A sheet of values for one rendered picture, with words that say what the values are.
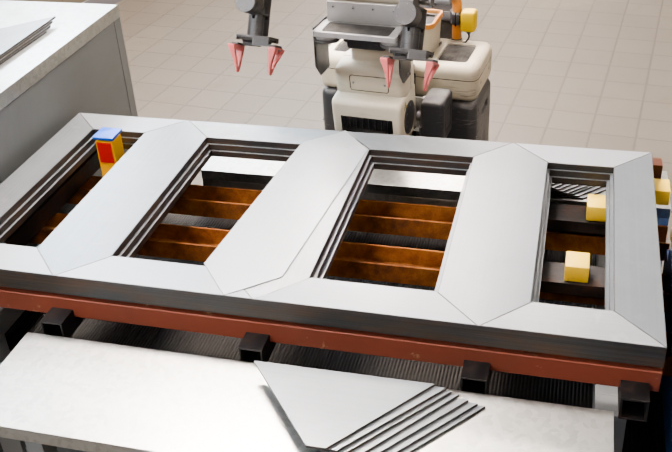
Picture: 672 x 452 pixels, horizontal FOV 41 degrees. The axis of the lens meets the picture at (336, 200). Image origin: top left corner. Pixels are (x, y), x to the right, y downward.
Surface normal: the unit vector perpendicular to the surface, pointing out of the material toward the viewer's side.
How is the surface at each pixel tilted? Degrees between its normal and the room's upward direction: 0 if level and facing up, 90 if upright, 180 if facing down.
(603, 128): 0
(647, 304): 0
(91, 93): 90
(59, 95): 90
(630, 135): 0
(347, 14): 90
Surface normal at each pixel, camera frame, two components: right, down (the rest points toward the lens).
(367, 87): -0.34, 0.62
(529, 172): -0.05, -0.85
